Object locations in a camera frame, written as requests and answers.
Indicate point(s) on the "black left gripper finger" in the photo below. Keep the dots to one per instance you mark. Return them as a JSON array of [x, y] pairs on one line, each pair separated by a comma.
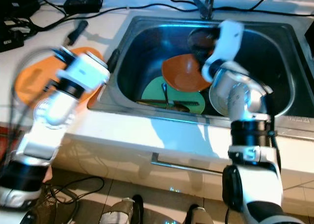
[[78, 32]]

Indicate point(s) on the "orange bowl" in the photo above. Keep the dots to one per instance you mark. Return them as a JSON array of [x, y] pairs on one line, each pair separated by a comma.
[[181, 69]]

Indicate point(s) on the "metal spoon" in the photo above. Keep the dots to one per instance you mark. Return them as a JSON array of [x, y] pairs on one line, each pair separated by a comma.
[[180, 107]]

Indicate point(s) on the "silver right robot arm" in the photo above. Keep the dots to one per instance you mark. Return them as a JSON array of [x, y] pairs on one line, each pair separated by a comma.
[[250, 136]]

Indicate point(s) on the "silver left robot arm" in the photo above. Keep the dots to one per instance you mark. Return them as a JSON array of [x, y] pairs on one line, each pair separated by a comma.
[[44, 121]]

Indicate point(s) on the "white kitchen cabinet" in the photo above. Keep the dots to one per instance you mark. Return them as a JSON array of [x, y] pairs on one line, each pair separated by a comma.
[[127, 175]]

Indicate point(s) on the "black power adapter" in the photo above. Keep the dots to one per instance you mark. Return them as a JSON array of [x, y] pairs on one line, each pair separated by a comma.
[[82, 5]]

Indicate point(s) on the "grey faucet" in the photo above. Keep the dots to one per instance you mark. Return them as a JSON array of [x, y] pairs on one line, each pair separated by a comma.
[[205, 6]]

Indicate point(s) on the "stainless steel sink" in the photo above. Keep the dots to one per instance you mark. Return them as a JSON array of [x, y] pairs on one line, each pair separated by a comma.
[[157, 37]]

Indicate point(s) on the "orange plate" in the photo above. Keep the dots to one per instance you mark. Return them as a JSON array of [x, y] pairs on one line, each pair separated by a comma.
[[29, 82]]

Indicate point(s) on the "white bowl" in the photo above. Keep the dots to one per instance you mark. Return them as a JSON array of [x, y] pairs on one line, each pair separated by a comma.
[[221, 101]]

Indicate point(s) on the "black electronics box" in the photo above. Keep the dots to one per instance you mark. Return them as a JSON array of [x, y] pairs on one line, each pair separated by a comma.
[[17, 2]]

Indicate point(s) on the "green plate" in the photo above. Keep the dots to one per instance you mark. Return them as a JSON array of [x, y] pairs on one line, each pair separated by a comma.
[[152, 91]]

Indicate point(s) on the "red plastic bag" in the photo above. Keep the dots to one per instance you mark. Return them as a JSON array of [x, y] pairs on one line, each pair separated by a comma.
[[10, 150]]

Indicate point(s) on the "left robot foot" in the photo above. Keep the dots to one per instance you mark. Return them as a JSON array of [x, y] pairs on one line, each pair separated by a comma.
[[120, 210]]

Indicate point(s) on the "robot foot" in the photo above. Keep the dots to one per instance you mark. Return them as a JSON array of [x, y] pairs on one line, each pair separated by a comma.
[[196, 215], [120, 210]]

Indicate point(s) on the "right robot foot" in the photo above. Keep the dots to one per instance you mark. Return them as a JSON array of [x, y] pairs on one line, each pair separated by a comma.
[[196, 215]]

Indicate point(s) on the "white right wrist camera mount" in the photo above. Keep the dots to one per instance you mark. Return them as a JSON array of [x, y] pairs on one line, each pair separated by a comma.
[[228, 42]]

